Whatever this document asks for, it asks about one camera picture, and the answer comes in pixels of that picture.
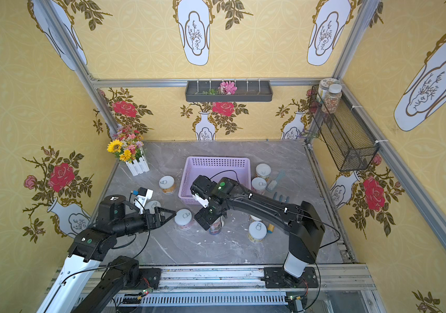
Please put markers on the pink can with pull tab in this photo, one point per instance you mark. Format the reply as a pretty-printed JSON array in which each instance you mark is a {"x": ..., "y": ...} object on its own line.
[{"x": 259, "y": 185}]

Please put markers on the yellow can white lid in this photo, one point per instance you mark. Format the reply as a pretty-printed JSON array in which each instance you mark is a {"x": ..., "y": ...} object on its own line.
[{"x": 253, "y": 218}]

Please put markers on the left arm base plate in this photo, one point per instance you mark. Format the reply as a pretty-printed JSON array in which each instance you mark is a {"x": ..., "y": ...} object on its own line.
[{"x": 143, "y": 278}]

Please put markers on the yellow pineapple can pull tab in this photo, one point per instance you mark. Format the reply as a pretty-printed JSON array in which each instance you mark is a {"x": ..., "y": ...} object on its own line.
[{"x": 257, "y": 232}]

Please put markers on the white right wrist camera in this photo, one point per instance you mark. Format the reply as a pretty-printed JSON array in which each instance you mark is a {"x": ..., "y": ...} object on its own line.
[{"x": 200, "y": 196}]

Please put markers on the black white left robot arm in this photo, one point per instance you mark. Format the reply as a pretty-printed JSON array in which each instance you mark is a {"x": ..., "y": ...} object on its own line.
[{"x": 84, "y": 285}]

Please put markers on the glass jar behind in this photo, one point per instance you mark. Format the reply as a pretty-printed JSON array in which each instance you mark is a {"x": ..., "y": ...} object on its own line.
[{"x": 323, "y": 87}]

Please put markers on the green label can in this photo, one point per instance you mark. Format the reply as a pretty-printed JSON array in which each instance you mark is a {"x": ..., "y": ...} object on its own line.
[{"x": 152, "y": 205}]

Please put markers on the glass jar white lid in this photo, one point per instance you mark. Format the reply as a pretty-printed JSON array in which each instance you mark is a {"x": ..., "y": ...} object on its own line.
[{"x": 332, "y": 98}]

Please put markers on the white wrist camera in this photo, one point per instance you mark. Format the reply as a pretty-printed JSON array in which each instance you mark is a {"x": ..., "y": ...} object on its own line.
[
  {"x": 141, "y": 197},
  {"x": 200, "y": 196}
]

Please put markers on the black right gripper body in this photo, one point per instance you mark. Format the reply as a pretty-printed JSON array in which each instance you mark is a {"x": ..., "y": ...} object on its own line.
[{"x": 207, "y": 218}]

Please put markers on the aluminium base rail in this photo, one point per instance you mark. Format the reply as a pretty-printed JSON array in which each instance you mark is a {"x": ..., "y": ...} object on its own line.
[{"x": 342, "y": 288}]

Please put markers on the teal garden fork tool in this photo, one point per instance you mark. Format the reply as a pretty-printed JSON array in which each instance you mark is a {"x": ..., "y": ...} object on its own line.
[{"x": 277, "y": 214}]

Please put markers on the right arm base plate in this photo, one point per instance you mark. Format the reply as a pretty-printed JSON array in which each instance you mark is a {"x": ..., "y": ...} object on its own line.
[{"x": 278, "y": 278}]

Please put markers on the teal scrubbing brush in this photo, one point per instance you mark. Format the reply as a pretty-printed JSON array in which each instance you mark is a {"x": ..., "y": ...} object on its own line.
[{"x": 274, "y": 183}]

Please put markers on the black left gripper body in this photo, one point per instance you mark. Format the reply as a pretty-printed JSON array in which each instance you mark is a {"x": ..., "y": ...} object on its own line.
[{"x": 154, "y": 218}]

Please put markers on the dark grey wall shelf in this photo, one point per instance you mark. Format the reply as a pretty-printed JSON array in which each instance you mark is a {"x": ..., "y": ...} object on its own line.
[{"x": 206, "y": 91}]

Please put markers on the aluminium frame post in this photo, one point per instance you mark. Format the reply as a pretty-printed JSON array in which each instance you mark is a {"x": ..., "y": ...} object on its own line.
[{"x": 364, "y": 17}]

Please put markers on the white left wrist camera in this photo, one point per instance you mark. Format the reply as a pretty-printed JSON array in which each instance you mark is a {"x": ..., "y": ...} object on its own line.
[{"x": 141, "y": 197}]

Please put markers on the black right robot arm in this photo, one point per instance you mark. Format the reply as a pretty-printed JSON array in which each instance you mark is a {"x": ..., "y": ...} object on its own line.
[{"x": 301, "y": 222}]

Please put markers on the black wire mesh basket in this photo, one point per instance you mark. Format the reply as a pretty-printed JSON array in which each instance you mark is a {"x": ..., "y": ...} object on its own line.
[{"x": 348, "y": 139}]

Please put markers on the blue mixed congee can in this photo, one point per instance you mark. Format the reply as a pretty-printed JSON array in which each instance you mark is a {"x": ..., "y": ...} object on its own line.
[{"x": 217, "y": 226}]

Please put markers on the purple perforated plastic basket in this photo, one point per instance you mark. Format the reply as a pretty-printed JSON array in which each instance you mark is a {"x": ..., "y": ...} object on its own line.
[{"x": 236, "y": 168}]

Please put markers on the artificial flowers white fence pot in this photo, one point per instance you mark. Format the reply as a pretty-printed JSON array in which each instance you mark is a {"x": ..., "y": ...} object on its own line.
[{"x": 127, "y": 146}]

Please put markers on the pink artificial flower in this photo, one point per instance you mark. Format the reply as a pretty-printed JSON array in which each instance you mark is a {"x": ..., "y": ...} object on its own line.
[{"x": 227, "y": 88}]

